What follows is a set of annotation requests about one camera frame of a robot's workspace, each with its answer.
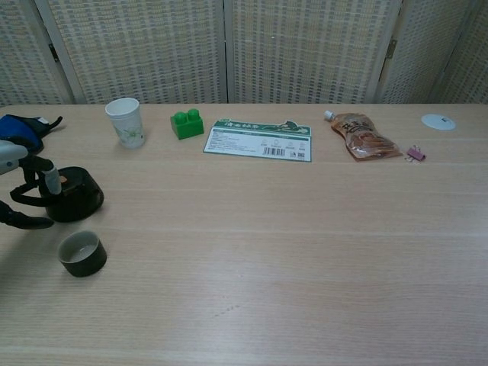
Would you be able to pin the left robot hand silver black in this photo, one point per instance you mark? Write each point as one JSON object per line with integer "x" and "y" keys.
{"x": 11, "y": 156}

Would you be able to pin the black teapot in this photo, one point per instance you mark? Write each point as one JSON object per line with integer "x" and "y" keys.
{"x": 80, "y": 198}

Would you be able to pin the small grey tea cup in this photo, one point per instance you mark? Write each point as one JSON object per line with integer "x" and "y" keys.
{"x": 82, "y": 257}

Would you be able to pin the green white tea card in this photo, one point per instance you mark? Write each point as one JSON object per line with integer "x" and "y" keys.
{"x": 248, "y": 143}

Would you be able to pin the blue black cloth pouch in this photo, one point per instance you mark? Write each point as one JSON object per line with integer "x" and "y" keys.
{"x": 19, "y": 129}

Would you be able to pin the woven folding screen panel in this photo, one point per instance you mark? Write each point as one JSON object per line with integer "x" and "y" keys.
{"x": 423, "y": 49}
{"x": 23, "y": 49}
{"x": 305, "y": 49}
{"x": 141, "y": 49}
{"x": 474, "y": 57}

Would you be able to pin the metal screen hinge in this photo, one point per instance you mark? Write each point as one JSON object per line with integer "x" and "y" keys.
{"x": 392, "y": 49}
{"x": 53, "y": 52}

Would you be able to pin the white paper cup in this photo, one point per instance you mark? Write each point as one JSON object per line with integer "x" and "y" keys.
{"x": 127, "y": 126}

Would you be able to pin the green building block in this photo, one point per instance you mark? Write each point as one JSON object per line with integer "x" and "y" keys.
{"x": 187, "y": 127}

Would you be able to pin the brown spouted food pouch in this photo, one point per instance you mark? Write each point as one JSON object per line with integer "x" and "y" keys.
{"x": 362, "y": 137}

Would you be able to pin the pink binder clip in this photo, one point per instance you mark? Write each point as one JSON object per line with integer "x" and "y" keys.
{"x": 417, "y": 154}

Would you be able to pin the white round grommet cover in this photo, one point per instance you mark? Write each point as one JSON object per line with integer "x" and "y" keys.
{"x": 436, "y": 122}

